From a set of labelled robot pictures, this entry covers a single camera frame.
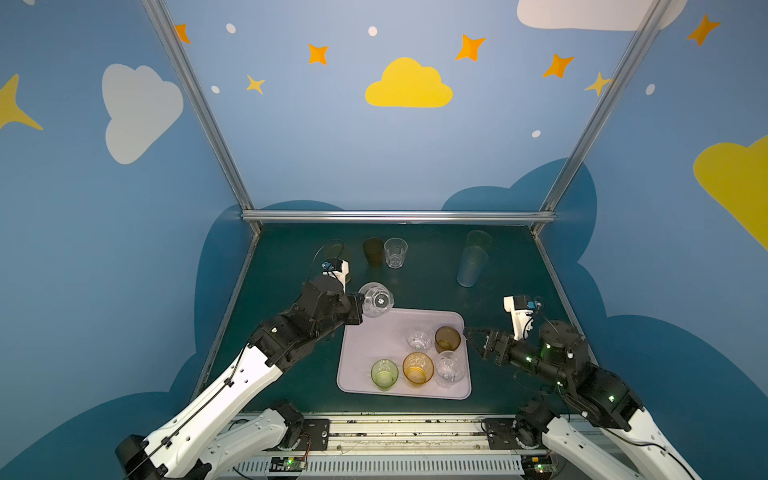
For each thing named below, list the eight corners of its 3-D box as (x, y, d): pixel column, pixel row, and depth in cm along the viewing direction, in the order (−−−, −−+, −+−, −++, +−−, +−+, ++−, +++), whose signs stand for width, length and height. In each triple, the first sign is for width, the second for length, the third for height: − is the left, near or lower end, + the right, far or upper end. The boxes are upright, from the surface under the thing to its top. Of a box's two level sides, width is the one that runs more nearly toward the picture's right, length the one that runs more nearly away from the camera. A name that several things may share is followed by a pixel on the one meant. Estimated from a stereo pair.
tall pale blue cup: (457, 286, 107) (465, 263, 97) (454, 269, 112) (462, 246, 101) (479, 286, 107) (490, 264, 97) (475, 269, 112) (485, 246, 101)
